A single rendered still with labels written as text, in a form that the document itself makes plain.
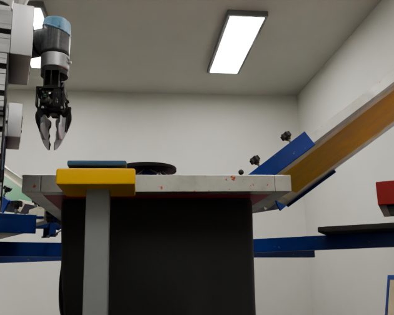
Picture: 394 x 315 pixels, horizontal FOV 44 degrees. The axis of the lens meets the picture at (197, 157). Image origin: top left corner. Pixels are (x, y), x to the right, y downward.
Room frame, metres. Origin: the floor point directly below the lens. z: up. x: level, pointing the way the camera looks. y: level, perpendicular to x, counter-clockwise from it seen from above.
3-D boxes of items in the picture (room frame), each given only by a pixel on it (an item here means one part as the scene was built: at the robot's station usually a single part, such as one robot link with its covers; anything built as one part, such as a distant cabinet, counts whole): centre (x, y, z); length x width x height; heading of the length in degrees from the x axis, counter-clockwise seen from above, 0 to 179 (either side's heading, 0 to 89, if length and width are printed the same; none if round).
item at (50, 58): (1.22, 0.37, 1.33); 0.08 x 0.08 x 0.05
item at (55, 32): (1.22, 0.38, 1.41); 0.09 x 0.08 x 0.11; 71
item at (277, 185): (1.44, 0.13, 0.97); 0.79 x 0.58 x 0.04; 7
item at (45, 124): (1.21, 0.39, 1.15); 0.06 x 0.03 x 0.09; 7
